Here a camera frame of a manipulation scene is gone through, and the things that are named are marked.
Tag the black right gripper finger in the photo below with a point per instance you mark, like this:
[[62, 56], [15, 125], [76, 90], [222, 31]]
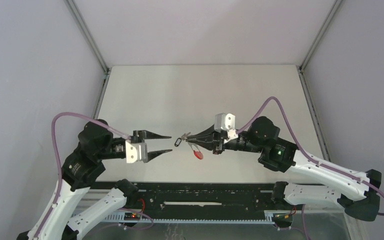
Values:
[[206, 133], [206, 143]]

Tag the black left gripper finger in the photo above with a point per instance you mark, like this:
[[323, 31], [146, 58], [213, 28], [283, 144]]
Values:
[[154, 154], [148, 135]]

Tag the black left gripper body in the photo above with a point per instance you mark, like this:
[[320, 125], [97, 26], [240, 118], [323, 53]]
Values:
[[118, 147]]

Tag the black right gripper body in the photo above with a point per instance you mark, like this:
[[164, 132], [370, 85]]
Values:
[[220, 146]]

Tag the red-handled metal key holder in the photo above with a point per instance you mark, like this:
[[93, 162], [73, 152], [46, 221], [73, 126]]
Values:
[[194, 147]]

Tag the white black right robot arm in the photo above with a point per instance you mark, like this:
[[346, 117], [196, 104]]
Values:
[[353, 191]]

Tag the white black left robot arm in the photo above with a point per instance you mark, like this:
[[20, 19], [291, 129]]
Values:
[[76, 175]]

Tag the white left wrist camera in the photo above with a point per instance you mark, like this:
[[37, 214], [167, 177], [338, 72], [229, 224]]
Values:
[[136, 152]]

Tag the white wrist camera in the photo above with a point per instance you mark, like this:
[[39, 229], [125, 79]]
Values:
[[226, 122], [136, 152]]

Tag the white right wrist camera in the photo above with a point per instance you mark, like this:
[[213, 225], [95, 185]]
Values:
[[226, 122]]

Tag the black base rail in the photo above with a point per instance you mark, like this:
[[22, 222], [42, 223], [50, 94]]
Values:
[[207, 201]]

